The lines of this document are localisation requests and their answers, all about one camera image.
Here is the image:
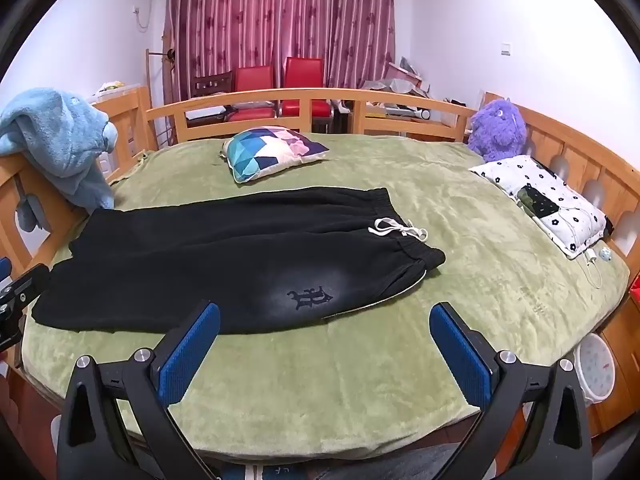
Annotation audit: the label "clear plastic storage box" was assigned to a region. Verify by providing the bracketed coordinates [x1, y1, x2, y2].
[90, 81, 151, 107]

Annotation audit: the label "light blue fluffy towel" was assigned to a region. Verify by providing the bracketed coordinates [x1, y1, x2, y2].
[0, 88, 119, 233]

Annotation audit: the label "red striped curtain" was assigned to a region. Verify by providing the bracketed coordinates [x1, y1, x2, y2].
[165, 0, 396, 96]

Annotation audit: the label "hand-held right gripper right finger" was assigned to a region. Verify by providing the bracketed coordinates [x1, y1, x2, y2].
[429, 301, 593, 480]

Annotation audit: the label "wooden coat rack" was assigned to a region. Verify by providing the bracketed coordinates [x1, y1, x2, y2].
[145, 35, 177, 111]

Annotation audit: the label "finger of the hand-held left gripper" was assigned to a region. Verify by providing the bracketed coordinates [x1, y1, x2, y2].
[0, 305, 27, 354]
[0, 257, 51, 311]

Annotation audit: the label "red chair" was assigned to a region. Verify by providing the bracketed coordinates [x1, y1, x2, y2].
[231, 66, 278, 123]
[280, 57, 332, 133]

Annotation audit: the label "geometric patterned pillow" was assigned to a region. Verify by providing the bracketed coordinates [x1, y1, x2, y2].
[222, 126, 331, 184]

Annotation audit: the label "wooden bed frame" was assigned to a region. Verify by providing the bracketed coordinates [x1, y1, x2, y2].
[0, 86, 640, 480]

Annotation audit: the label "purple plush toy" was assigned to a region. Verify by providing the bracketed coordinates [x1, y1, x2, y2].
[467, 98, 528, 163]

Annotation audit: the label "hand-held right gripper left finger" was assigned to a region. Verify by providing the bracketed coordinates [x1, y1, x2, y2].
[56, 300, 222, 480]

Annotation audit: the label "white floral pillow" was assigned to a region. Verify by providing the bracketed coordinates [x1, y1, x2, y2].
[469, 155, 608, 261]

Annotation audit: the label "green fleece blanket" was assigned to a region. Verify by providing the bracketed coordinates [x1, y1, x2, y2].
[20, 132, 631, 466]

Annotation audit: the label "black pants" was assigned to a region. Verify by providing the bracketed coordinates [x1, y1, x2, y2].
[31, 186, 447, 336]

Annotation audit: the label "white charging cable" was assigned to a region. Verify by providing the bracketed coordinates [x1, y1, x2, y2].
[550, 205, 607, 289]

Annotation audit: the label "dark wooden chair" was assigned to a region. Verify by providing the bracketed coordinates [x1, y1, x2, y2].
[192, 71, 236, 102]

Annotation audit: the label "pile of bags and papers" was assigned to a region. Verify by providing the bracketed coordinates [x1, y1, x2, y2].
[360, 60, 435, 122]

